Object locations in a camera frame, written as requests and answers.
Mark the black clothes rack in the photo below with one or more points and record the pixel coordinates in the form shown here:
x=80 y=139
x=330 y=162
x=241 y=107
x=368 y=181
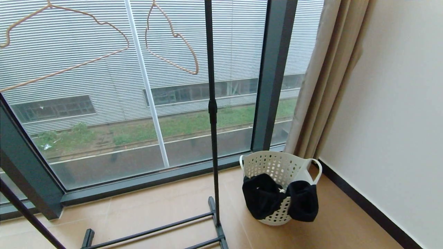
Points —
x=212 y=138

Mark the white laundry basket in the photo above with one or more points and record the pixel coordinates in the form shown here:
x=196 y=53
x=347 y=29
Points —
x=273 y=166

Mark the heap of clothes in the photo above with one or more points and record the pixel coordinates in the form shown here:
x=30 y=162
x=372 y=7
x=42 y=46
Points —
x=263 y=197

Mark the pink clothes hanger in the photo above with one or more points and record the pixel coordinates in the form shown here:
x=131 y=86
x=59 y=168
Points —
x=69 y=68
x=187 y=46

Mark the beige curtain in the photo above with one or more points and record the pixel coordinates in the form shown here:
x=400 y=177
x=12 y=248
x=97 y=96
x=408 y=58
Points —
x=325 y=86

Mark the window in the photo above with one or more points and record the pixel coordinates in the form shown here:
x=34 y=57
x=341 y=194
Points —
x=86 y=52

